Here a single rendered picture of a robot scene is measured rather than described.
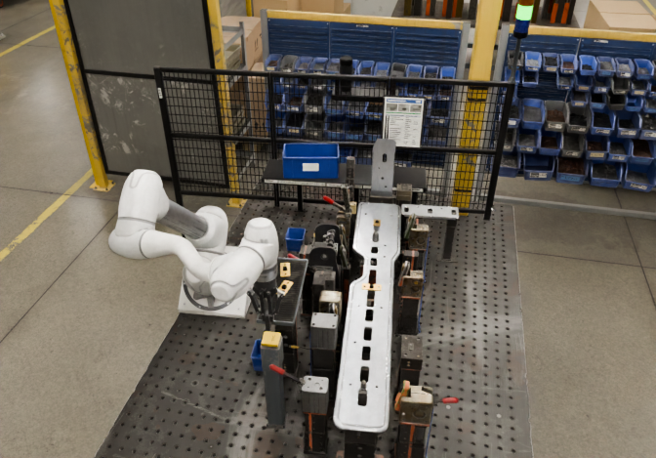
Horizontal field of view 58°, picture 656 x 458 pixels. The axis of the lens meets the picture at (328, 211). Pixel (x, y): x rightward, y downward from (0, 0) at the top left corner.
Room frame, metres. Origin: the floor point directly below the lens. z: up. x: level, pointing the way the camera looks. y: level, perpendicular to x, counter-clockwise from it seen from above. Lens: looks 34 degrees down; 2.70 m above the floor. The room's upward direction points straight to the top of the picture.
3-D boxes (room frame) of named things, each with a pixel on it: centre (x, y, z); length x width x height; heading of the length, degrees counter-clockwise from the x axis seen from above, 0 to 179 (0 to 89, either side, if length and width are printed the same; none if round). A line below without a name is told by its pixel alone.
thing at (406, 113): (2.93, -0.40, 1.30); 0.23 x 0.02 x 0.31; 83
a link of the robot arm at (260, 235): (1.47, 0.21, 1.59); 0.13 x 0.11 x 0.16; 156
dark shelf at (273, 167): (2.85, -0.09, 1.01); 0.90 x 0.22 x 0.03; 83
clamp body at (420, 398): (1.32, -0.31, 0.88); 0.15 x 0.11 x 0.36; 83
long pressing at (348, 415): (1.91, -0.19, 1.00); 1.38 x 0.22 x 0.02; 173
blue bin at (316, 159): (2.87, 0.09, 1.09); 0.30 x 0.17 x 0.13; 90
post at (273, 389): (1.48, 0.20, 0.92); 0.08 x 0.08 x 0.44; 83
